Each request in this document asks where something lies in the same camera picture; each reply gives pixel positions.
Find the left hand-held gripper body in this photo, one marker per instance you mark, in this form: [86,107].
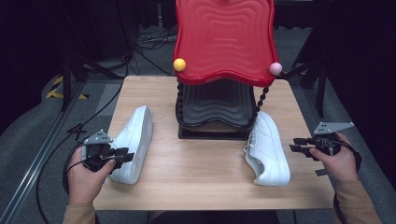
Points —
[98,137]

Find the black metal stand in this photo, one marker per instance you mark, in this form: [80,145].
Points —
[66,81]
[320,87]

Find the white sneaker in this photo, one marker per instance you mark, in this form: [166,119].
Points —
[267,149]
[137,130]

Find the red and black shoe rack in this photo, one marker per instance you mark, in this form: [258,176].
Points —
[224,40]

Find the person's right hand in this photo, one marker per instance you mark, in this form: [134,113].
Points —
[344,165]

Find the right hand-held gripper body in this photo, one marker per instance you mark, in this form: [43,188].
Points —
[330,127]

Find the yellow and black floor tape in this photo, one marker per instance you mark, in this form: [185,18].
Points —
[53,92]

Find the person's left hand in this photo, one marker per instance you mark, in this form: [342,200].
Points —
[82,183]

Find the grey tape piece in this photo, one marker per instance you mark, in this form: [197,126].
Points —
[321,172]

